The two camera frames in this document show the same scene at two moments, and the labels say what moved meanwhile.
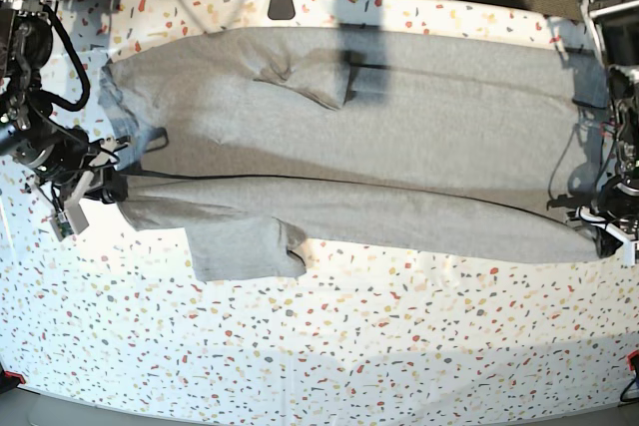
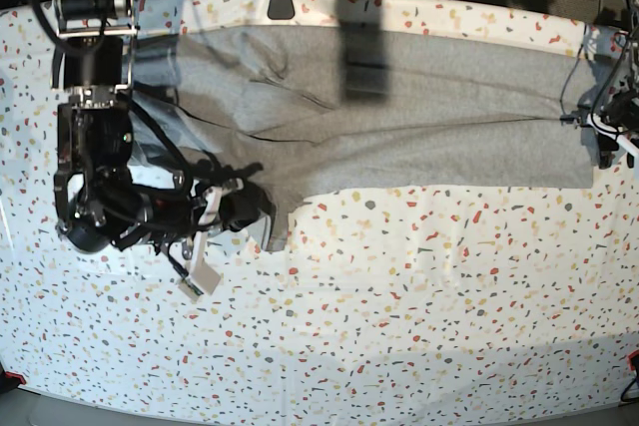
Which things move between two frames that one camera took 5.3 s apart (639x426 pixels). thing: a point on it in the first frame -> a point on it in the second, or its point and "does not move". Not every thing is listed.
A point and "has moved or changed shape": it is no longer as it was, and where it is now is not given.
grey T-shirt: (403, 142) has moved or changed shape
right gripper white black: (613, 217) -> (618, 120)
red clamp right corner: (629, 358) does not move
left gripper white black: (63, 163) -> (189, 220)
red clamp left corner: (15, 375) does not move
